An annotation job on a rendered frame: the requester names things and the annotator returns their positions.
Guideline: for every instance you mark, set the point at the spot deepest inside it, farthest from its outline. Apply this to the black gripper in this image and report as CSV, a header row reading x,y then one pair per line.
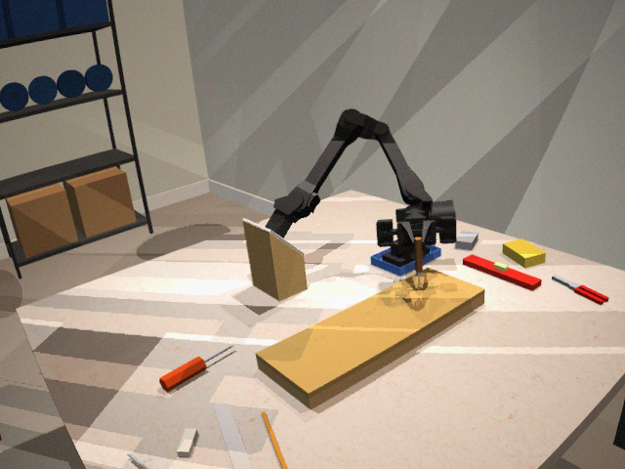
x,y
415,225

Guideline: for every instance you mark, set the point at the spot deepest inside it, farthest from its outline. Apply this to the blue tray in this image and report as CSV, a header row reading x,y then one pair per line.
x,y
377,261

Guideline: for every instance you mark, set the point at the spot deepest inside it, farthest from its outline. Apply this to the wooden floor panel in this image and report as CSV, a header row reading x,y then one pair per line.
x,y
323,360

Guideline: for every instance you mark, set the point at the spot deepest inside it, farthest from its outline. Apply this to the red long bar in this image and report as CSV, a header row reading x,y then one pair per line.
x,y
502,271

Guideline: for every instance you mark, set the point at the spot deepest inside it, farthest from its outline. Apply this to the brown-handled awl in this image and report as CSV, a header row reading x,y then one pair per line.
x,y
418,258

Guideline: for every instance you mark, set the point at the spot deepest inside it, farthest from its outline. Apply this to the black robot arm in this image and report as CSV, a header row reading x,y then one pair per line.
x,y
303,200

